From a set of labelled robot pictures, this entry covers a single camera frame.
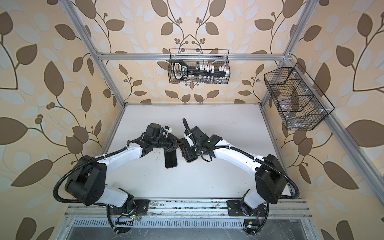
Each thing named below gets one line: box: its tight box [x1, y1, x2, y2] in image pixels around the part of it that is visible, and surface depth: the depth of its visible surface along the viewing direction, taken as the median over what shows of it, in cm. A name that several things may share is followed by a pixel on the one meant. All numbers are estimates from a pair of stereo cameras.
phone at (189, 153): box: [178, 137, 200, 164], surface depth 73 cm
